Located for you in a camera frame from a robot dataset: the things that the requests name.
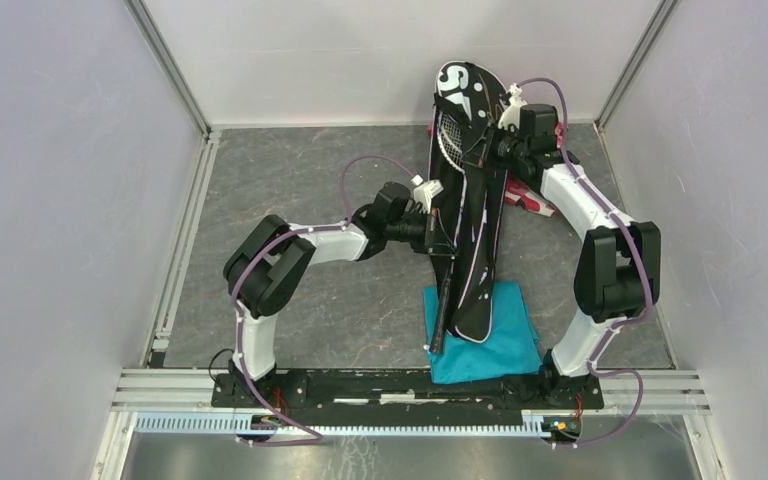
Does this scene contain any purple cable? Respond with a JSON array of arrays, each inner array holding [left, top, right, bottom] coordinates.
[[515, 77, 656, 448], [230, 154, 425, 446]]

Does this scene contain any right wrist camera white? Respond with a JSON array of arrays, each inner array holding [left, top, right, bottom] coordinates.
[[497, 83, 528, 132]]

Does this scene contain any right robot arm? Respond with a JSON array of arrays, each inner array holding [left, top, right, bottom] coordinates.
[[489, 103, 661, 408]]

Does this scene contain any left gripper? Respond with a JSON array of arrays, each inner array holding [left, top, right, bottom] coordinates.
[[386, 208, 459, 258]]

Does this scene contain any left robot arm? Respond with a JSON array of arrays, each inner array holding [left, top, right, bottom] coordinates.
[[223, 177, 456, 408]]

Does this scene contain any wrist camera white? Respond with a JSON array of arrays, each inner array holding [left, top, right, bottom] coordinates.
[[411, 175, 444, 214], [497, 83, 528, 132]]

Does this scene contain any pink camouflage bag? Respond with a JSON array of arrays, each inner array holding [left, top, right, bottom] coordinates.
[[427, 123, 557, 217]]

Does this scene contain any teal folded cloth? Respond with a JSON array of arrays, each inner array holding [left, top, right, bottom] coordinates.
[[427, 282, 542, 385]]

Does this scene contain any slotted cable duct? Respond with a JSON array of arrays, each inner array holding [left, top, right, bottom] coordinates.
[[135, 412, 578, 439]]

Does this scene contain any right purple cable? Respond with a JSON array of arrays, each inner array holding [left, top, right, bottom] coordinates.
[[515, 77, 656, 448]]

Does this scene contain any badminton racket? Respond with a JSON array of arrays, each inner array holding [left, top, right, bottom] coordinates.
[[432, 112, 464, 174], [429, 258, 455, 355]]

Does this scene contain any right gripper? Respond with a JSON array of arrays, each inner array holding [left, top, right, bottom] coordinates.
[[462, 120, 529, 173]]

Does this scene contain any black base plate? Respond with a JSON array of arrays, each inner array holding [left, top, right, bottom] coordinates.
[[211, 368, 605, 428]]

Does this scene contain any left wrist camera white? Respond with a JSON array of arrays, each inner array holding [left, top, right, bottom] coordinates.
[[411, 175, 444, 214]]

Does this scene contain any black racket cover bag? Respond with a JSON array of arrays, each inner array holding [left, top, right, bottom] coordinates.
[[428, 60, 507, 343]]

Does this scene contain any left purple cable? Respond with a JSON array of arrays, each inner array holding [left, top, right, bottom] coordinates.
[[230, 154, 425, 446]]

